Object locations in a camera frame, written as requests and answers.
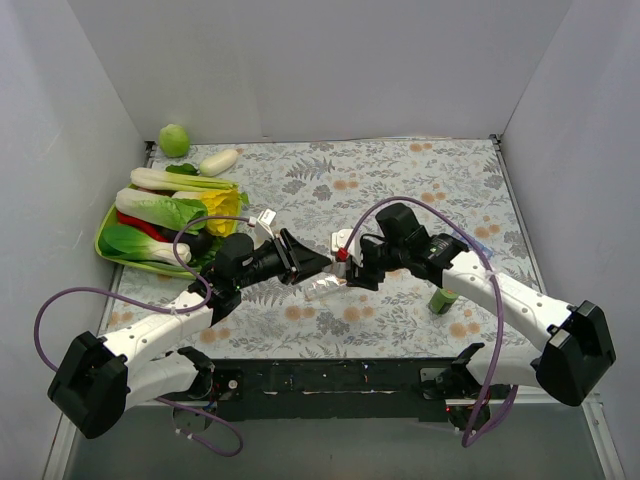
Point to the green round cabbage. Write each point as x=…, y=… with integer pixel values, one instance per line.
x=174, y=141

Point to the white pill bottle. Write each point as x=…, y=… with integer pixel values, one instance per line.
x=339, y=269

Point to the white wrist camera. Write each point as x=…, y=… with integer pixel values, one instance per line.
x=342, y=249
x=262, y=227

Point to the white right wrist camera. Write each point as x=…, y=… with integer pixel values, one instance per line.
x=342, y=249

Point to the green plastic tray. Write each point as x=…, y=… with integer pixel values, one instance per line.
x=191, y=228

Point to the white radish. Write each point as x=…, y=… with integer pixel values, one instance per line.
x=219, y=162

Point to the long bok choy stalk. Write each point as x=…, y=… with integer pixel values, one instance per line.
x=157, y=180

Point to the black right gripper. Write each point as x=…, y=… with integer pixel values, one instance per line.
x=366, y=265

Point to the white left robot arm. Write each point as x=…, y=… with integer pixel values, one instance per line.
x=101, y=377

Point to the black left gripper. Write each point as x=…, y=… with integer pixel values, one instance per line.
x=290, y=256

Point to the yellow leafy vegetable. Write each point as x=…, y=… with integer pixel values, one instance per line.
x=221, y=203

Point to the green bok choy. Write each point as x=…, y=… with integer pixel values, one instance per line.
x=127, y=243

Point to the green pill bottle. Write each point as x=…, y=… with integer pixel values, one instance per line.
x=442, y=300

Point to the napa cabbage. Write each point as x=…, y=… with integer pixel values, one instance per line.
x=164, y=211

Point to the blue pill organizer lid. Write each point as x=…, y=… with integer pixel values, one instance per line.
x=480, y=247

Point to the red chili pepper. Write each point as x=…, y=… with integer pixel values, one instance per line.
x=141, y=225

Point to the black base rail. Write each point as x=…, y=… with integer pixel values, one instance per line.
x=340, y=388

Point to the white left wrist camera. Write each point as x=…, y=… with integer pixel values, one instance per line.
x=262, y=227

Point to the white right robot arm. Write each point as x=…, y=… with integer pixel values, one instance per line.
x=572, y=345

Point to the purple eggplant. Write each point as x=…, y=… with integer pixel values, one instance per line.
x=199, y=243

